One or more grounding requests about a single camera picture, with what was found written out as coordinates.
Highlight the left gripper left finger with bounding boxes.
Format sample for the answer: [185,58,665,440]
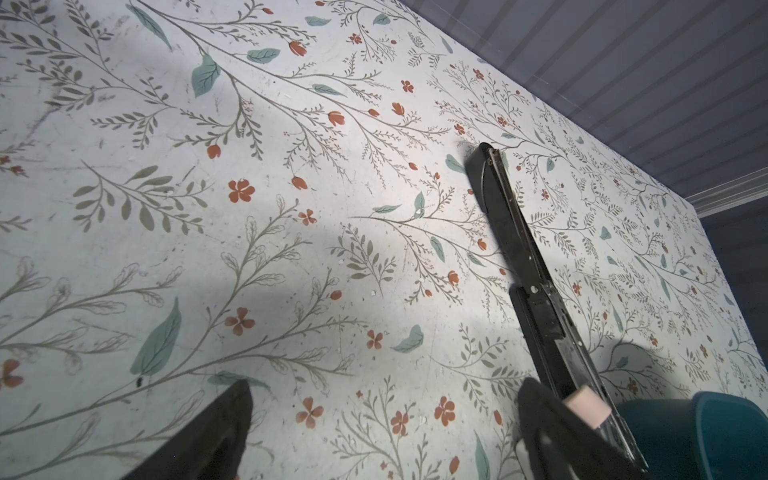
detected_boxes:
[126,380,253,480]

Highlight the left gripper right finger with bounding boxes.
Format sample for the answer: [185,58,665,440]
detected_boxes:
[517,378,645,480]

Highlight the black stapler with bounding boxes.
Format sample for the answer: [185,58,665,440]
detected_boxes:
[464,143,648,479]

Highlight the teal plastic tray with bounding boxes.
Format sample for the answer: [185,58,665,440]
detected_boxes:
[619,391,767,480]

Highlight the floral patterned table mat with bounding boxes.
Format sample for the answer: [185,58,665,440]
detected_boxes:
[1,1,767,479]

